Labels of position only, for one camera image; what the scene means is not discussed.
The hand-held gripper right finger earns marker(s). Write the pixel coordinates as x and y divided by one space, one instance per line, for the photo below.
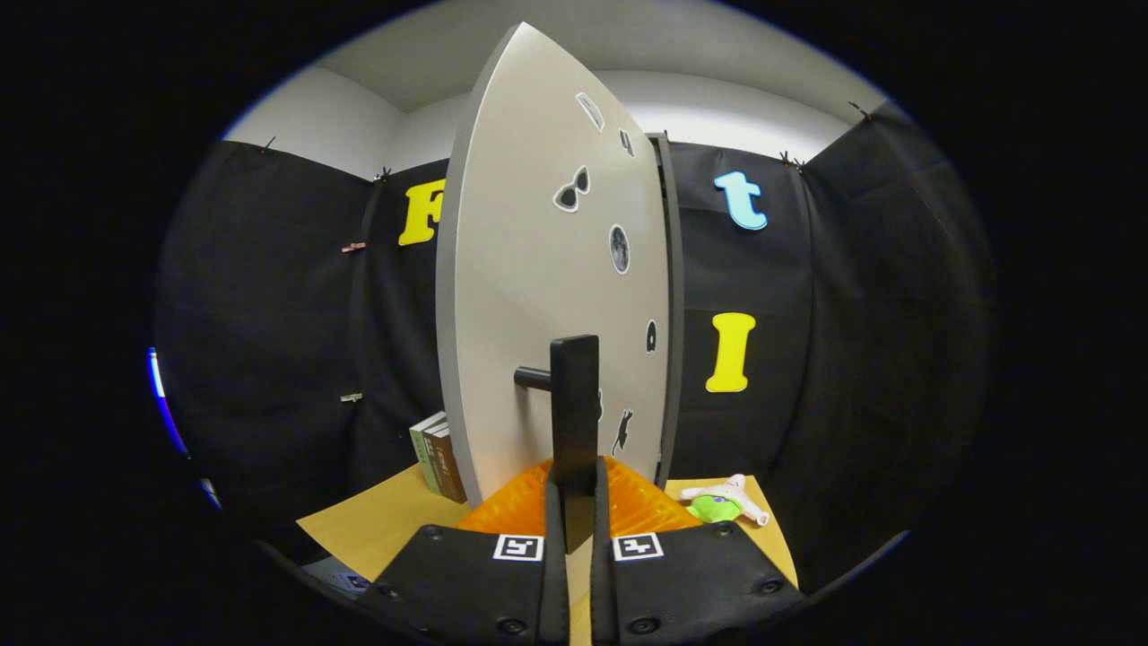
601 574

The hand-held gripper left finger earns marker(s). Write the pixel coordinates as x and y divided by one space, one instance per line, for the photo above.
554 574

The beige cabinet door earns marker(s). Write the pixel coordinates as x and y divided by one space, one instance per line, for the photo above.
520 269

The green and white plush toy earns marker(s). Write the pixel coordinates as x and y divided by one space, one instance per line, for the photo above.
713 508

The brown book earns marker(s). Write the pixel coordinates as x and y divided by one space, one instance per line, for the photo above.
446 467

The green book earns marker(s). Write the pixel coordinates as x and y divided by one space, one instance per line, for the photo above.
423 453

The black backdrop cloth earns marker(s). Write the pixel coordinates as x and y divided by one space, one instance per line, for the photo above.
269 314

